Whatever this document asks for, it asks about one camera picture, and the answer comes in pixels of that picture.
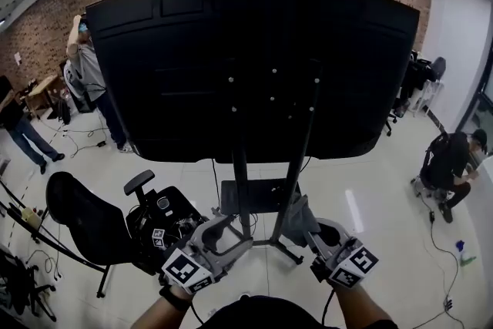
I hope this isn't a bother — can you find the grey cloth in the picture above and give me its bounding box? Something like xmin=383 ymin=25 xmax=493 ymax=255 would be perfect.
xmin=287 ymin=194 xmax=321 ymax=248

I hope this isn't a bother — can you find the white cabinet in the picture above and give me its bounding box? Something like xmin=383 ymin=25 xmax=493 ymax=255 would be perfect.
xmin=468 ymin=153 xmax=493 ymax=213

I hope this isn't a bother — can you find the small wheeled stool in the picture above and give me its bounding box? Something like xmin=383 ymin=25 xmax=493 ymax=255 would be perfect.
xmin=411 ymin=173 xmax=448 ymax=201

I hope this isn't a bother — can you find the blue and green spray bottle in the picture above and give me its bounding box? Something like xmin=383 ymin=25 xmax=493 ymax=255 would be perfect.
xmin=455 ymin=240 xmax=478 ymax=267

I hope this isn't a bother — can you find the person's left forearm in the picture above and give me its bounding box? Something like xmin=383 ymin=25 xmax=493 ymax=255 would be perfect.
xmin=130 ymin=284 xmax=193 ymax=329

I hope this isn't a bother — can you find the dark glass door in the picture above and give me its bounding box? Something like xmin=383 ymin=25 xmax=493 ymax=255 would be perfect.
xmin=456 ymin=30 xmax=493 ymax=159

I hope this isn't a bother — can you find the beige box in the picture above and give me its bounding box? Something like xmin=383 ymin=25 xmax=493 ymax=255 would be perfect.
xmin=22 ymin=206 xmax=42 ymax=230

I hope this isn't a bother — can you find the large black television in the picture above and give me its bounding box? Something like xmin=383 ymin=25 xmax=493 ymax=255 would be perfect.
xmin=85 ymin=0 xmax=421 ymax=163

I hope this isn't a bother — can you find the black swivel chair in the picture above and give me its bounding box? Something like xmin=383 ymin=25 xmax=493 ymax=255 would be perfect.
xmin=0 ymin=246 xmax=59 ymax=323

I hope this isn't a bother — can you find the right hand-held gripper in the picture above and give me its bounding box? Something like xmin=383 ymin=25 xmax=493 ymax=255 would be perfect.
xmin=304 ymin=217 xmax=380 ymax=289

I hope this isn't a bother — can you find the person's right forearm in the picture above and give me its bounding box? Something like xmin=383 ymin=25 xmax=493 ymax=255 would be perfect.
xmin=327 ymin=280 xmax=400 ymax=329

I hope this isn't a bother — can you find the black floor cable with adapter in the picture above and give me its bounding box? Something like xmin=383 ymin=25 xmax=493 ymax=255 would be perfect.
xmin=427 ymin=200 xmax=465 ymax=324
xmin=38 ymin=115 xmax=116 ymax=159

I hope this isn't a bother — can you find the black wristband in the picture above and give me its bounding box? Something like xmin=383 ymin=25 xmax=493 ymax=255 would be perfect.
xmin=159 ymin=284 xmax=192 ymax=313

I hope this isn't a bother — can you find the black TV stand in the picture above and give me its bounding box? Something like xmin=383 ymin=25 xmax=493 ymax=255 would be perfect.
xmin=210 ymin=0 xmax=324 ymax=266

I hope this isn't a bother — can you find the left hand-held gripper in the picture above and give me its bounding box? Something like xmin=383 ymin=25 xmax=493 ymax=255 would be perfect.
xmin=160 ymin=214 xmax=254 ymax=296

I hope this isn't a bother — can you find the black electronic equipment bundle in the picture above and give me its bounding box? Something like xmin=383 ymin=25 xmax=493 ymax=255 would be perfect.
xmin=129 ymin=186 xmax=209 ymax=255

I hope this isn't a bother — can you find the small wooden table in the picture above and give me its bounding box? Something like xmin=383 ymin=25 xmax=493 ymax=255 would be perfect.
xmin=25 ymin=73 xmax=65 ymax=120

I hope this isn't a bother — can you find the person's black shirt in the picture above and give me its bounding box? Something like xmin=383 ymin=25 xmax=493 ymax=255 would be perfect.
xmin=180 ymin=294 xmax=340 ymax=329

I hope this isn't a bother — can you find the black mesh office chair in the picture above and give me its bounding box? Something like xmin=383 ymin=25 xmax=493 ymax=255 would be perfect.
xmin=45 ymin=170 xmax=211 ymax=277

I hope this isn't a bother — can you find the left hand-held gripper cable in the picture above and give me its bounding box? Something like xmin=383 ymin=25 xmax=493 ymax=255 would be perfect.
xmin=190 ymin=300 xmax=205 ymax=324

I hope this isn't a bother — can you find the right hand-held gripper cable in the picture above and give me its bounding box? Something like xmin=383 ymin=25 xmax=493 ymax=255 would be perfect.
xmin=321 ymin=288 xmax=336 ymax=324

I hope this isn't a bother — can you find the hand-held gripper cable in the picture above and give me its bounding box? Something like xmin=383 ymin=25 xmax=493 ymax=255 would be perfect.
xmin=190 ymin=300 xmax=205 ymax=324
xmin=321 ymin=288 xmax=336 ymax=324

